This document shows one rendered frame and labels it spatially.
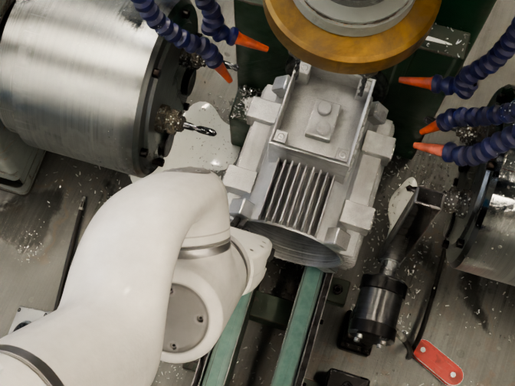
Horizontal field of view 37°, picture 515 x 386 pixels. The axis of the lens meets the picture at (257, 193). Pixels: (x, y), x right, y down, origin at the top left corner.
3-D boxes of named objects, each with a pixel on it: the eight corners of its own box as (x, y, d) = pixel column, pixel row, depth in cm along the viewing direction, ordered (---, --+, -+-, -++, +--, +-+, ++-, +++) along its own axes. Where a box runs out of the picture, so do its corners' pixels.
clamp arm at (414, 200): (381, 243, 104) (418, 179, 80) (403, 250, 104) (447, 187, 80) (375, 268, 103) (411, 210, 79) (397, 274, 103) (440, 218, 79)
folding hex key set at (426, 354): (405, 352, 119) (408, 351, 117) (418, 336, 120) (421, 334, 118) (452, 390, 117) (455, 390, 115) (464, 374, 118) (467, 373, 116)
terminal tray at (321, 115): (293, 82, 103) (296, 56, 96) (370, 105, 102) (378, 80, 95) (265, 163, 99) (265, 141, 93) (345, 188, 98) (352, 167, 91)
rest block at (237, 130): (241, 112, 131) (239, 80, 120) (280, 124, 131) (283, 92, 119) (230, 144, 130) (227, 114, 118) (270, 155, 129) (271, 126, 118)
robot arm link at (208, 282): (160, 224, 77) (165, 315, 78) (117, 259, 64) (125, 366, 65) (244, 224, 75) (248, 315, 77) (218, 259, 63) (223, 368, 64)
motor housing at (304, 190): (262, 120, 118) (263, 60, 100) (383, 157, 116) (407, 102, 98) (218, 242, 112) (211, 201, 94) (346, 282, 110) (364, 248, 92)
